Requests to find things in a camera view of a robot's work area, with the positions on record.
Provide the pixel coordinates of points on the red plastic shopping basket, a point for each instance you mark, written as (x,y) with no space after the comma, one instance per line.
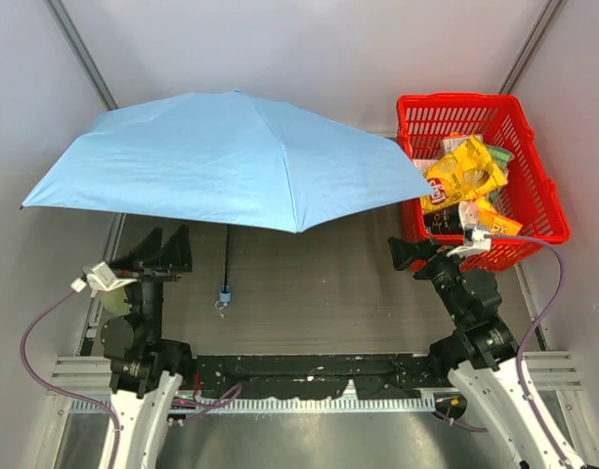
(530,197)

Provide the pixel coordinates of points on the aluminium front rail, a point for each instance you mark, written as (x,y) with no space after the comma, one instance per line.
(348,403)

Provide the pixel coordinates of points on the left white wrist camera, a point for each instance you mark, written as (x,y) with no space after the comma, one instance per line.
(100,278)

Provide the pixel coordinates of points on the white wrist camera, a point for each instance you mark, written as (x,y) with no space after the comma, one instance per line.
(476,240)
(100,278)

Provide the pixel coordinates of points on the green snack packet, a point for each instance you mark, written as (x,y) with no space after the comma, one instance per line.
(502,157)

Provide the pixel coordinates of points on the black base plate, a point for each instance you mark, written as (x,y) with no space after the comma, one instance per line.
(314,377)

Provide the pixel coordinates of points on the white red snack packet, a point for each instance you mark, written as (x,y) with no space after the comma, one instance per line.
(425,165)

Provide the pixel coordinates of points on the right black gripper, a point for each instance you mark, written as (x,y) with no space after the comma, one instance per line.
(428,259)

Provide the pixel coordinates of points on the yellow orange snack bag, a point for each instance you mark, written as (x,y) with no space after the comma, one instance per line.
(481,212)

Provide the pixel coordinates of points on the black snack bag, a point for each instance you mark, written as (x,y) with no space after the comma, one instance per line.
(446,221)

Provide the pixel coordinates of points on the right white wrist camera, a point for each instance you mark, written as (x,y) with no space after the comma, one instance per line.
(476,240)

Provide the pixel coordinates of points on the light blue folding umbrella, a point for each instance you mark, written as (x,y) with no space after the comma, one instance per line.
(231,159)

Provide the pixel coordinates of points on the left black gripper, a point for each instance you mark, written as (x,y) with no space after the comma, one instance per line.
(152,273)

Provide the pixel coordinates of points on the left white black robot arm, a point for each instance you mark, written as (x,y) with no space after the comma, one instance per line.
(146,370)

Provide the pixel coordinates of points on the yellow Lays chip bag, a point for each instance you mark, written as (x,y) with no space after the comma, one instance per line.
(464,174)

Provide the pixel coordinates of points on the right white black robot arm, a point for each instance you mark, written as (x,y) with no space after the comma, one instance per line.
(481,359)

